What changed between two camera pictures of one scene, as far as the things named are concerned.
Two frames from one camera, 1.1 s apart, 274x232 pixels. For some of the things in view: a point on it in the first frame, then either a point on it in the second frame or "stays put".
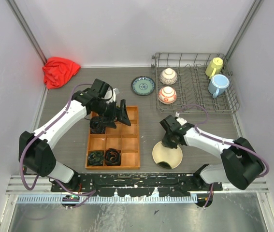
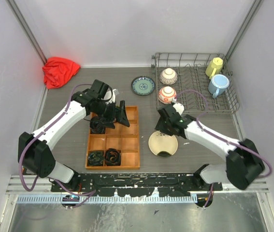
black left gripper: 122,115 stays put
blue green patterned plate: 143,85 stays put
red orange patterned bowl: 167,95 stays put
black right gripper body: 167,140 -> 164,127
